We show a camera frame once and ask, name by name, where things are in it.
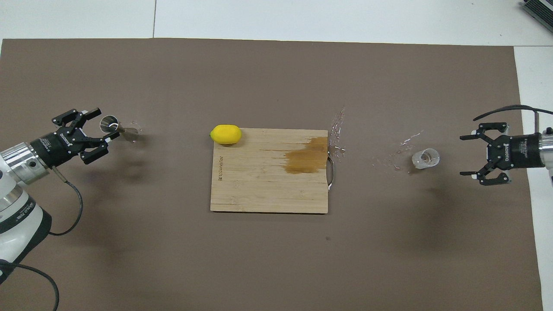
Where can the brown table mat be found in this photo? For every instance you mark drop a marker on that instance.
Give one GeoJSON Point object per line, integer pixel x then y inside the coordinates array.
{"type": "Point", "coordinates": [276, 259]}

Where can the wooden cutting board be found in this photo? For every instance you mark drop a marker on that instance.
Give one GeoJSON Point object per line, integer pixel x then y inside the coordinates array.
{"type": "Point", "coordinates": [259, 185]}

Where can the clear plastic cup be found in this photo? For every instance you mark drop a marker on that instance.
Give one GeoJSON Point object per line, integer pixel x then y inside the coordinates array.
{"type": "Point", "coordinates": [425, 158]}

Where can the yellow lemon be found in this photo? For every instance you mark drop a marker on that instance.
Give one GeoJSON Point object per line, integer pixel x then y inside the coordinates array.
{"type": "Point", "coordinates": [226, 134]}

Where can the grey ribbed device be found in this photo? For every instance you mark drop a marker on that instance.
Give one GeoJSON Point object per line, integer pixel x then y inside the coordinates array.
{"type": "Point", "coordinates": [540, 11]}

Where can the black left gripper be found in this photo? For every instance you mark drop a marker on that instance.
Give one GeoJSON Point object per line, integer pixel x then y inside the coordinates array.
{"type": "Point", "coordinates": [58, 147]}

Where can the steel double jigger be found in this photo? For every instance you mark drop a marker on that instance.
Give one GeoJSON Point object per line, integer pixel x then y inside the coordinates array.
{"type": "Point", "coordinates": [109, 123]}

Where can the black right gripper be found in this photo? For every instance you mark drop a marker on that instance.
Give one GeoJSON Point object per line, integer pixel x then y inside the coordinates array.
{"type": "Point", "coordinates": [516, 151]}

